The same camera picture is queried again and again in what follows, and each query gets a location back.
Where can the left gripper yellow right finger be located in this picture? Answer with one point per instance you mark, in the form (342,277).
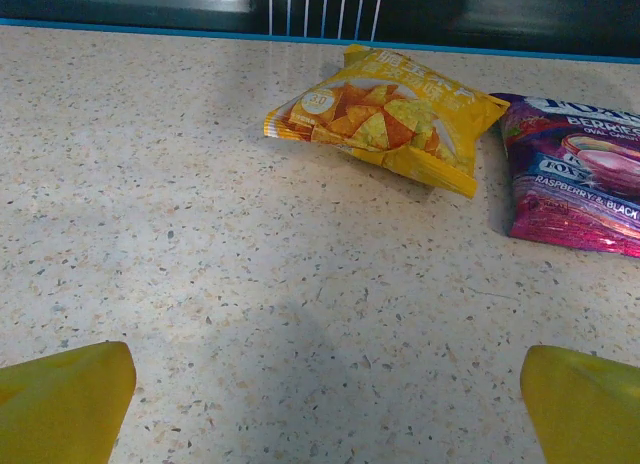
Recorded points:
(590,414)

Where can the purple berry candy bag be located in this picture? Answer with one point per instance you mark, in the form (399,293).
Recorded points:
(575,184)

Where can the yellow corn chips bag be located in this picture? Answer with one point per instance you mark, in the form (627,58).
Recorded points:
(380,124)

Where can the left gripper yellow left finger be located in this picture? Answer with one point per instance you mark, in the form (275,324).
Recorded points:
(55,409)

